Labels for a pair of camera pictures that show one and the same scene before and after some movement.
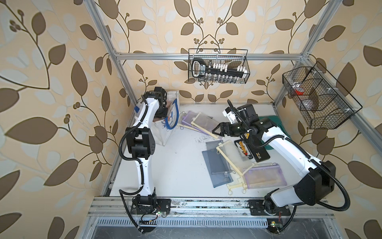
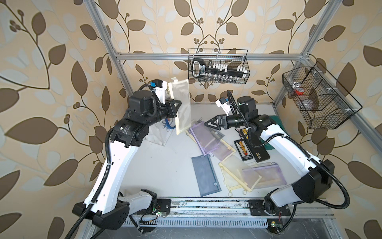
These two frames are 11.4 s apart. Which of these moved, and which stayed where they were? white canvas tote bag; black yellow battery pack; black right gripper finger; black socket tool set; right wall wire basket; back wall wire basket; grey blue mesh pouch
Moved: grey blue mesh pouch; black right gripper finger
Stayed: black yellow battery pack; white canvas tote bag; right wall wire basket; black socket tool set; back wall wire basket
